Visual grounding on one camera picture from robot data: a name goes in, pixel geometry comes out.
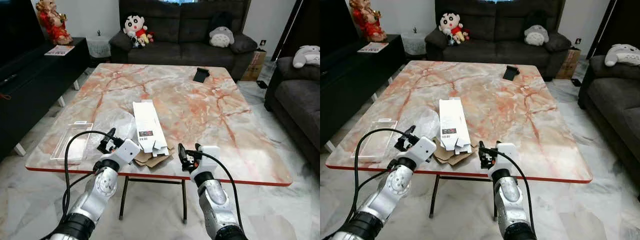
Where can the side table with white cloth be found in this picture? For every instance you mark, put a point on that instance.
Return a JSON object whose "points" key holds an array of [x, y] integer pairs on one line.
{"points": [[99, 47], [414, 44]]}

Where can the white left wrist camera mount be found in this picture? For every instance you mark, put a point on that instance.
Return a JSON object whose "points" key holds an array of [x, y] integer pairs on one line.
{"points": [[424, 148], [127, 151]]}

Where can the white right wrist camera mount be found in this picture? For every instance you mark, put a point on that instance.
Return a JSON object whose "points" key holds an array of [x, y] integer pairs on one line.
{"points": [[209, 157], [507, 155]]}

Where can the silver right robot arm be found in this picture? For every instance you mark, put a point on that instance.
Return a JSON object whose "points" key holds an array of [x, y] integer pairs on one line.
{"points": [[215, 200], [510, 197]]}

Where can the brown cardboard piece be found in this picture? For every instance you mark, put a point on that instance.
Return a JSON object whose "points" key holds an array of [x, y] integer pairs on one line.
{"points": [[450, 157], [150, 160]]}

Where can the flattened white cardboard box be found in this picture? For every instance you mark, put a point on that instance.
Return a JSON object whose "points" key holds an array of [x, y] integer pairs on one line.
{"points": [[452, 120], [147, 122]]}

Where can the cartoon boy plush doll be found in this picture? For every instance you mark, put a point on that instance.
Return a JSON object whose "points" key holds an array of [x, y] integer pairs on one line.
{"points": [[134, 25], [450, 23]]}

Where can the grey Totoro plush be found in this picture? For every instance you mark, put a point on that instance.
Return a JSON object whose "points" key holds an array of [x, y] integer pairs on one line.
{"points": [[536, 35], [221, 36]]}

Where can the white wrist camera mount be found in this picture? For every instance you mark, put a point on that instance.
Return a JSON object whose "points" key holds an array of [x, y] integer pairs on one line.
{"points": [[424, 148], [507, 155], [209, 157], [127, 151]]}

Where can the clear plastic tray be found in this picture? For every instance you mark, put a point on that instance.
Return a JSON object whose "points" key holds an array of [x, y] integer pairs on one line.
{"points": [[70, 145], [372, 140]]}

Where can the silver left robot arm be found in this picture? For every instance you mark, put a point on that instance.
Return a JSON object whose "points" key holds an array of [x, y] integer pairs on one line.
{"points": [[397, 185], [102, 187]]}

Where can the black television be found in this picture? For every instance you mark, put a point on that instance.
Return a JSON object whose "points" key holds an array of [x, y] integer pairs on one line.
{"points": [[332, 25], [17, 30]]}

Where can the black TV cabinet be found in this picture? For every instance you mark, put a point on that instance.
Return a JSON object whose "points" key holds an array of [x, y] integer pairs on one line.
{"points": [[30, 90], [350, 85]]}

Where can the clear plastic bag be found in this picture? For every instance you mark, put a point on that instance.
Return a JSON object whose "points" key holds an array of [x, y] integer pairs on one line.
{"points": [[425, 122], [117, 125]]}

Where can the white lying Totoro plush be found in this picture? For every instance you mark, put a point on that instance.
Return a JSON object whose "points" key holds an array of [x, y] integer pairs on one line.
{"points": [[307, 56], [622, 55]]}

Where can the red and white booklet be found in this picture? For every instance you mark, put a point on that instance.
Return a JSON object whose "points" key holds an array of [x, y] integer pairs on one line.
{"points": [[59, 50], [372, 47]]}

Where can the small black pouch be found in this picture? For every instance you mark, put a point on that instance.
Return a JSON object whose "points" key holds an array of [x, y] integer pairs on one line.
{"points": [[201, 75], [510, 73]]}

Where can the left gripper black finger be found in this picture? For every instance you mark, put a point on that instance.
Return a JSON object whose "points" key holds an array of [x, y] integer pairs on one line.
{"points": [[102, 147], [411, 131], [111, 133], [400, 145]]}

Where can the black power adapter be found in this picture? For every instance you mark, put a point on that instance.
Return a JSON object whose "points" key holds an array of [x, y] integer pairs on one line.
{"points": [[576, 82], [262, 84]]}

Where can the dark grey fabric sofa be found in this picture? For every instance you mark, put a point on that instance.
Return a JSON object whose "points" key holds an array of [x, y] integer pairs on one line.
{"points": [[495, 50], [180, 52]]}

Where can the dark wooden partition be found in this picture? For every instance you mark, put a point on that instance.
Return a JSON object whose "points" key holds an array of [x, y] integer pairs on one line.
{"points": [[620, 20], [300, 25]]}

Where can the brown cardboard carton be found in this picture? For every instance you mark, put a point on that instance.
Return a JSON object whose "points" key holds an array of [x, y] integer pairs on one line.
{"points": [[569, 62], [254, 65]]}

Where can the black metal table frame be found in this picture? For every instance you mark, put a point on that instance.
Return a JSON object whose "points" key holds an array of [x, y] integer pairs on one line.
{"points": [[434, 196], [123, 197]]}

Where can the dark grey armchair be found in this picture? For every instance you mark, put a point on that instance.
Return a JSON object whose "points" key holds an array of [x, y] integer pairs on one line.
{"points": [[615, 100], [295, 100]]}

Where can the red and gold figurine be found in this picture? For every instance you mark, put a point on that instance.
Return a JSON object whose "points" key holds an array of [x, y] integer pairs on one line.
{"points": [[52, 25], [367, 22]]}

